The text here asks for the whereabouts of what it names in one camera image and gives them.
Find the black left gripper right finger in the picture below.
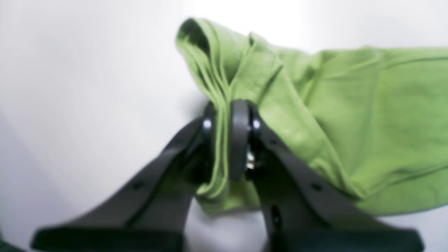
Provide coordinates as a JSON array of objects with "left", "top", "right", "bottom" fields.
[{"left": 229, "top": 99, "right": 424, "bottom": 252}]

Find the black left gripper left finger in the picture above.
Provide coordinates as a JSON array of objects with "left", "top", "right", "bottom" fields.
[{"left": 31, "top": 103, "right": 215, "bottom": 252}]

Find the green T-shirt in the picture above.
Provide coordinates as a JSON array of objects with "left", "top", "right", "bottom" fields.
[{"left": 176, "top": 19, "right": 448, "bottom": 216}]

